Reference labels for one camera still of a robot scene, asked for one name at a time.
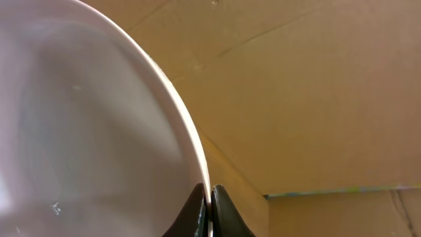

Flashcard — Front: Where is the white plate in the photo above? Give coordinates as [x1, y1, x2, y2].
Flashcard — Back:
[1, 1, 212, 237]

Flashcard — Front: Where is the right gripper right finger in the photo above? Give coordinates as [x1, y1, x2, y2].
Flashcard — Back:
[211, 184, 255, 237]

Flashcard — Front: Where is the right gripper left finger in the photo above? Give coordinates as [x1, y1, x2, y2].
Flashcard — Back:
[162, 184, 207, 237]

